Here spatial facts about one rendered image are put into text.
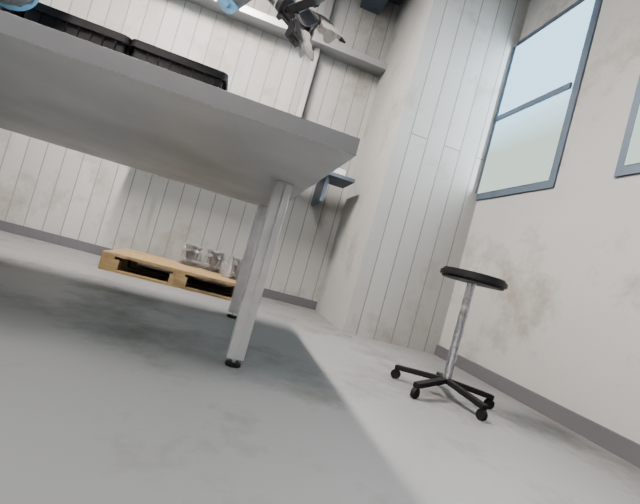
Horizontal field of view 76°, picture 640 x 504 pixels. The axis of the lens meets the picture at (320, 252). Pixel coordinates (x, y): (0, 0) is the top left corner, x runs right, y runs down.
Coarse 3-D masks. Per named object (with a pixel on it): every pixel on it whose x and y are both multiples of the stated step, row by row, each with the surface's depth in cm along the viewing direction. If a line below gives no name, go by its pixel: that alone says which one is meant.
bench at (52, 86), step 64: (0, 64) 92; (64, 64) 80; (128, 64) 77; (64, 128) 156; (128, 128) 123; (192, 128) 102; (256, 128) 87; (320, 128) 85; (256, 192) 186; (256, 256) 139
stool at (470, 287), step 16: (448, 272) 176; (464, 272) 171; (496, 288) 175; (464, 304) 180; (464, 320) 180; (400, 368) 189; (448, 368) 179; (416, 384) 165; (432, 384) 170; (448, 384) 177; (464, 384) 181; (480, 400) 163; (480, 416) 159
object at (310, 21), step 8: (280, 0) 116; (288, 0) 118; (280, 8) 119; (280, 16) 122; (288, 16) 120; (296, 16) 116; (304, 16) 117; (312, 16) 118; (288, 24) 121; (304, 24) 116; (312, 24) 117; (288, 32) 121; (312, 32) 122; (296, 40) 121
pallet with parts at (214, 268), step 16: (112, 256) 275; (128, 256) 278; (144, 256) 309; (192, 256) 336; (208, 256) 337; (224, 256) 345; (128, 272) 281; (144, 272) 308; (160, 272) 339; (176, 272) 285; (192, 272) 290; (208, 272) 324; (224, 272) 322; (192, 288) 289; (208, 288) 320; (224, 288) 352
